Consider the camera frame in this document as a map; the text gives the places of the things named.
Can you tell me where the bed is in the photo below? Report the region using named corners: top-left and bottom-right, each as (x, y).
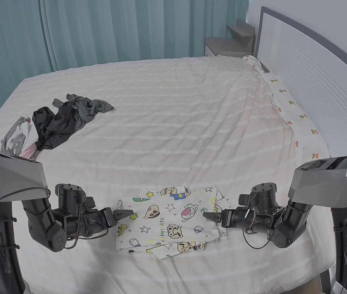
top-left (0, 6), bottom-right (347, 294)

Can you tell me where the black garment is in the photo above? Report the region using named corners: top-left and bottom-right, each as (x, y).
top-left (32, 101), bottom-right (86, 151)

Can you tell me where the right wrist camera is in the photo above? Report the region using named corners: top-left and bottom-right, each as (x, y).
top-left (238, 194), bottom-right (252, 209)

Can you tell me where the dark grey garment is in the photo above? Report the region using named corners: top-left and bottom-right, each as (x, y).
top-left (52, 93), bottom-right (115, 123)

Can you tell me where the pink garment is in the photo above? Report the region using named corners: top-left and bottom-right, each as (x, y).
top-left (19, 144), bottom-right (38, 159)

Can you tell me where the white printed pyjama top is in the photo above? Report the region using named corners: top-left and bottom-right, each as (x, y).
top-left (114, 186), bottom-right (230, 259)

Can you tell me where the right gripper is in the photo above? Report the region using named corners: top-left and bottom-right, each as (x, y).
top-left (202, 208), bottom-right (254, 233)

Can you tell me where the grey and white garment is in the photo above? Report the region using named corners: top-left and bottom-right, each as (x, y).
top-left (0, 117), bottom-right (39, 157)

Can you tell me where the grey bedside table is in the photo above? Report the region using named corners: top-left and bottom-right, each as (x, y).
top-left (205, 18), bottom-right (255, 57)

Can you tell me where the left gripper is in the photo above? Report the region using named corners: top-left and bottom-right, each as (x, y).
top-left (79, 206), bottom-right (135, 237)

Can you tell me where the blue-green curtain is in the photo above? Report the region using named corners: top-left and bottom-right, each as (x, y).
top-left (39, 0), bottom-right (250, 73)
top-left (0, 0), bottom-right (54, 119)

